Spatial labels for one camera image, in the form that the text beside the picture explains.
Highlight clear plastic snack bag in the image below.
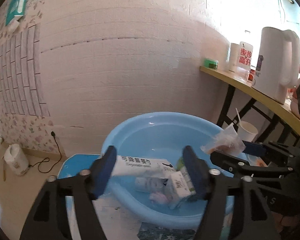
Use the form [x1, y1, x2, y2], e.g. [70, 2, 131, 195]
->
[200, 124, 246, 156]

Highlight white yellow tissue pack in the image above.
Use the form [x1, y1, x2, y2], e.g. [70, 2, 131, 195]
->
[164, 171, 191, 210]

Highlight long white spoon package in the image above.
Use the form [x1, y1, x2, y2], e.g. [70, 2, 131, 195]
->
[111, 155, 176, 179]

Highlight white paper cup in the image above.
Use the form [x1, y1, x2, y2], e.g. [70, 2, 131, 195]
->
[237, 121, 258, 142]

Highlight white green cylindrical can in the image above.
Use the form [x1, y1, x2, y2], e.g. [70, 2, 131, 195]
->
[134, 155, 197, 198]

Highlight printed landscape table mat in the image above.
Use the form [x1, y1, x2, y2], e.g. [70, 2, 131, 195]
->
[58, 154, 195, 239]

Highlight light blue plastic basin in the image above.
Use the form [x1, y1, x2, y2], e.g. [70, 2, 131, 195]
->
[101, 112, 222, 229]

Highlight yellow wooden side table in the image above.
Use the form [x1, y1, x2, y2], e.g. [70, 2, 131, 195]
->
[199, 65, 300, 145]

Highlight white electric kettle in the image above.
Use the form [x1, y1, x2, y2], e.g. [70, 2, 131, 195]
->
[252, 27, 300, 104]

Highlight green small box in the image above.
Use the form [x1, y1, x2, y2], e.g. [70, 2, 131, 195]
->
[204, 58, 218, 69]

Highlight white cup red characters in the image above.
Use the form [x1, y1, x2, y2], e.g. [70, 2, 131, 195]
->
[237, 42, 253, 71]

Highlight white cylinder container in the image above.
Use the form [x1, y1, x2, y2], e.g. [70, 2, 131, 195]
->
[228, 43, 240, 73]

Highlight black power cable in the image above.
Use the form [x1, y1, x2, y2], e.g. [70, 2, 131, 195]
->
[27, 130, 63, 173]

